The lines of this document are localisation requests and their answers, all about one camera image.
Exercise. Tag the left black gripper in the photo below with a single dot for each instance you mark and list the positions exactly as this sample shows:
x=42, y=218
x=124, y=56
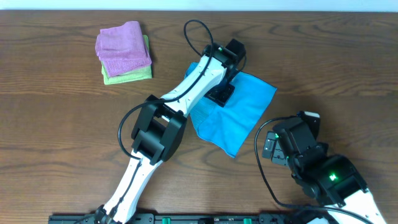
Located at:
x=219, y=94

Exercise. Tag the folded purple cloth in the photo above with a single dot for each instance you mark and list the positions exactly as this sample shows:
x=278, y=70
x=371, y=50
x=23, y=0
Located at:
x=122, y=49

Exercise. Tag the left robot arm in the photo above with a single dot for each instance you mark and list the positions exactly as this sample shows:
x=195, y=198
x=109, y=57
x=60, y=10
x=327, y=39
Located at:
x=159, y=129

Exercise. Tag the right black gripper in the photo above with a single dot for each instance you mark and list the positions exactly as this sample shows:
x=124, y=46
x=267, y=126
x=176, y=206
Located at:
x=274, y=147

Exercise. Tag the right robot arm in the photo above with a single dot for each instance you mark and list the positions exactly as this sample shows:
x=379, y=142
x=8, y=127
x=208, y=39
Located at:
x=333, y=181

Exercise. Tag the folded green cloth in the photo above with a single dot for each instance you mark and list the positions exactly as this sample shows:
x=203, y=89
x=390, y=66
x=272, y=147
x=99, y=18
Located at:
x=135, y=75

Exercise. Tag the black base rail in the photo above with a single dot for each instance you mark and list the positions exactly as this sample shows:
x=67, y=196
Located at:
x=149, y=218

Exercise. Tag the blue microfiber cloth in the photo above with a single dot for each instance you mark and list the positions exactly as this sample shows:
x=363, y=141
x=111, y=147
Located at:
x=228, y=126

